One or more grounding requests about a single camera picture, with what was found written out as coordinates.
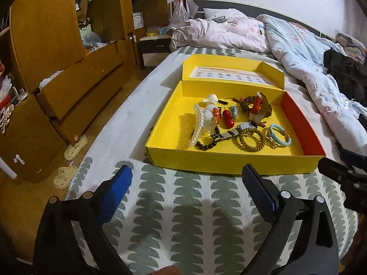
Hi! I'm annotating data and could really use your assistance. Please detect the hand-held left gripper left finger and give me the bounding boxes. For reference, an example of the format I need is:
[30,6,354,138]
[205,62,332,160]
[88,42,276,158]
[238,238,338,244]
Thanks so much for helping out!
[30,165,134,275]

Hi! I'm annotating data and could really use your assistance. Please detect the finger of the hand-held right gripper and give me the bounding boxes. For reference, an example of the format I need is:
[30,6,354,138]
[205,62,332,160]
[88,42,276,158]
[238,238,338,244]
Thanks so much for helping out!
[341,148,367,169]
[318,157,357,184]

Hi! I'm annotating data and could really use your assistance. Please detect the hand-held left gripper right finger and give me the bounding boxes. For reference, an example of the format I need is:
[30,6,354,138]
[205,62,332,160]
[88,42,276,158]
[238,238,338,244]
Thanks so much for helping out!
[242,164,340,275]

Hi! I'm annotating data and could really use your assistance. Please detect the turquoise ring bracelet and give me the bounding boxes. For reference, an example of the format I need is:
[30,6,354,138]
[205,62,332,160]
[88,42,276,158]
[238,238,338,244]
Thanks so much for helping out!
[268,124,292,147]

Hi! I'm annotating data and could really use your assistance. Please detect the gold coil hair tie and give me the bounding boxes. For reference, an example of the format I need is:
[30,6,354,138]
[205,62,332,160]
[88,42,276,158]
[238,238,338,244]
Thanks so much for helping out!
[236,127,268,152]

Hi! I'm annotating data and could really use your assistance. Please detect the silver black wristwatch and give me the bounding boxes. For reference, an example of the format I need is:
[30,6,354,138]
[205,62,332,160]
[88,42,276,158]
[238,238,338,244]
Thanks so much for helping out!
[211,122,256,141]

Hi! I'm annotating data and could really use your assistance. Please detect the black bead bracelet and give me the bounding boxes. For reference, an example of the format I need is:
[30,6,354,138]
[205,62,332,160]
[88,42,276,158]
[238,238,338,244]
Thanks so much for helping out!
[194,126,221,151]

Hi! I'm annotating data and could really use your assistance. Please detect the red cherry hair clip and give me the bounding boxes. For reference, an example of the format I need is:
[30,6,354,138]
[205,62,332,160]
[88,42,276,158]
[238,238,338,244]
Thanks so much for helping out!
[222,109,235,129]

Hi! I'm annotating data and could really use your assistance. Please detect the yellow cardboard box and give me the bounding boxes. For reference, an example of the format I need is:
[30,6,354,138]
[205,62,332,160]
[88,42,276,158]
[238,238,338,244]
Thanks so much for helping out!
[144,54,326,176]

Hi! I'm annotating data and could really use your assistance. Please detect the tan wide cuff bracelet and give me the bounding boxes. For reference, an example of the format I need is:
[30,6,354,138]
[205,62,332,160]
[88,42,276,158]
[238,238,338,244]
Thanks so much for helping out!
[249,94,273,127]

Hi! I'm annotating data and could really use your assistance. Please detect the red santa figure charm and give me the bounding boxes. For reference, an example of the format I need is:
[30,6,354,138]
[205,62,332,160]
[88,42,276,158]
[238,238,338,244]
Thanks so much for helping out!
[249,91,264,119]

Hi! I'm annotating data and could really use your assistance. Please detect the white pearl hair claw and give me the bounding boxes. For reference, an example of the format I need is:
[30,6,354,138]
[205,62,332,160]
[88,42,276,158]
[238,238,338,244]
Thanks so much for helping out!
[188,104,218,149]

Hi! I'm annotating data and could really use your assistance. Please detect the cream perforated slipper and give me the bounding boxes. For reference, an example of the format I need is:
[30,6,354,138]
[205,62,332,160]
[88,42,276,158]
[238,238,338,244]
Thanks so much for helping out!
[64,135,88,161]
[53,165,78,190]

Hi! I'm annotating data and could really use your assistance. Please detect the bed with patterned sheet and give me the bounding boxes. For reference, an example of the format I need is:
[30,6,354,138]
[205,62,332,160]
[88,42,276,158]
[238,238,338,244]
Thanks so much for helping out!
[64,0,367,275]

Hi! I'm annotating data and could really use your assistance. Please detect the black garment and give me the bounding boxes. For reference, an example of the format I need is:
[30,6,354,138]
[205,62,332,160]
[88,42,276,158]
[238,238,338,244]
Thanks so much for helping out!
[324,47,367,106]

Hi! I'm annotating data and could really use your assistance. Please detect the white garlic charm with clip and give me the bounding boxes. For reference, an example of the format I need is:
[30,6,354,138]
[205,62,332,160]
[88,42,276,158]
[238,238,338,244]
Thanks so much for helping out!
[202,93,229,106]

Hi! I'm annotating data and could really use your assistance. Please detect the dark patterned pillow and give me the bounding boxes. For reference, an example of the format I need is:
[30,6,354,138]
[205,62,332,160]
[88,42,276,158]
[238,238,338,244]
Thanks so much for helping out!
[334,31,367,63]

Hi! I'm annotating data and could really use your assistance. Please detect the light blue printed duvet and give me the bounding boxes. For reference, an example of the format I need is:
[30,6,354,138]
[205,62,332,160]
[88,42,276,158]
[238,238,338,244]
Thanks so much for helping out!
[256,14,367,149]

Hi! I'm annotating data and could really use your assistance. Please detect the dark nightstand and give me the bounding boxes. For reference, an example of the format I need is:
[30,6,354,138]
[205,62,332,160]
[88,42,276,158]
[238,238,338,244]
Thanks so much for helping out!
[139,33,172,68]

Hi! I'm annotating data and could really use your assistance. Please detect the red white snack packets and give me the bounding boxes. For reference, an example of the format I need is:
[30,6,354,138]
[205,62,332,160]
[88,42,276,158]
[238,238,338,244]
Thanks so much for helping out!
[0,60,16,112]

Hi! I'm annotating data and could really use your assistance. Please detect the blue plastic bag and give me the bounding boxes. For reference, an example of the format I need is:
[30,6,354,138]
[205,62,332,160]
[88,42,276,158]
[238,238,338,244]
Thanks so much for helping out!
[83,31,101,48]

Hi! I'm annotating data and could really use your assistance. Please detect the wooden wardrobe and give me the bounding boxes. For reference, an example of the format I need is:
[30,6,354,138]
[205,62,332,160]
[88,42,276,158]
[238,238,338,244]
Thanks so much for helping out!
[0,0,170,184]

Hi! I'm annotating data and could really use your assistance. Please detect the pink duvet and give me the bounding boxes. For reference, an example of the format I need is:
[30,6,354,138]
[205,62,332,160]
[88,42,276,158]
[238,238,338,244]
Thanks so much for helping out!
[170,13,273,53]

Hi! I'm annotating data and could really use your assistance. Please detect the white paper bag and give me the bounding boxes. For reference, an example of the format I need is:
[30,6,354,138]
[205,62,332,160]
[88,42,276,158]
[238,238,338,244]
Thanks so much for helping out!
[133,12,145,30]

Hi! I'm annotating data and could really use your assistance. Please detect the white pillow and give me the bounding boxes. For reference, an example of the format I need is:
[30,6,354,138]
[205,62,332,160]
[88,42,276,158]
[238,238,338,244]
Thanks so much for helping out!
[203,7,238,20]

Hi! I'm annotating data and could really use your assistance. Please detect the clear plastic bag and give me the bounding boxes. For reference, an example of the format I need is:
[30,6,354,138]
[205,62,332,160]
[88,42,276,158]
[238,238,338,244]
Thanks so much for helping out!
[169,1,191,29]

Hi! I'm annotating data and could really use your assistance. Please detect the brown seed bead bracelet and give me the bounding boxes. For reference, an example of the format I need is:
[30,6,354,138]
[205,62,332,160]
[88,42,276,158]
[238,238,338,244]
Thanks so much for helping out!
[226,94,273,120]

